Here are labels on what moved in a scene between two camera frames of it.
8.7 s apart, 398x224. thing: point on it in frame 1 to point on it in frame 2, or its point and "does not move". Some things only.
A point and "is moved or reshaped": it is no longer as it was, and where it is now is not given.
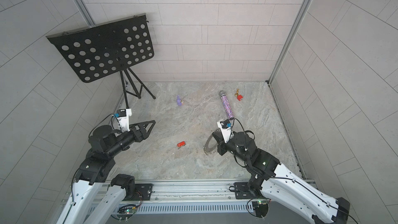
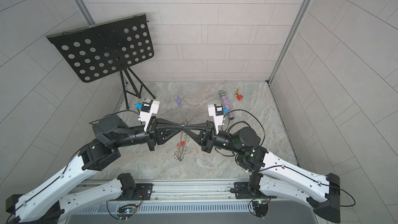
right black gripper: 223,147 to 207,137
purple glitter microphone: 226,105 does not move
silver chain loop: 208,150 is moved or reshaped
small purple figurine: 180,102 does not move
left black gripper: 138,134 to 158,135
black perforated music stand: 98,51 does not move
